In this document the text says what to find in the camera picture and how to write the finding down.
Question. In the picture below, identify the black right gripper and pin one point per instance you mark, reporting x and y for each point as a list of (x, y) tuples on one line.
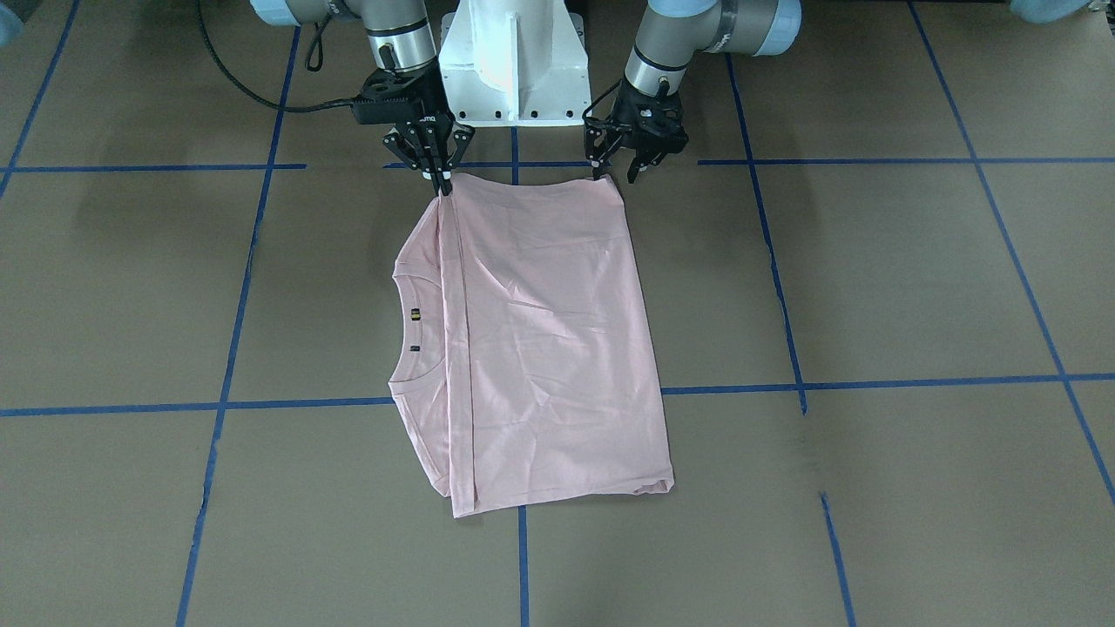
[(429, 143)]

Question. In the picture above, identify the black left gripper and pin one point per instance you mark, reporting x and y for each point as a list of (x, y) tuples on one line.
[(659, 138)]

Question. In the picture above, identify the pink Snoopy t-shirt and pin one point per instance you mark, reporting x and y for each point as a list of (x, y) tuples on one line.
[(527, 373)]

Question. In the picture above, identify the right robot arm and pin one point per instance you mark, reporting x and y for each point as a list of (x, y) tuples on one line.
[(399, 33)]

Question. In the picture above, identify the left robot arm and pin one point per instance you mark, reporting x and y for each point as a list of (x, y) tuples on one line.
[(672, 32)]

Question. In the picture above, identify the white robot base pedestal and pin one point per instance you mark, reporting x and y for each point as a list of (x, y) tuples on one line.
[(515, 63)]

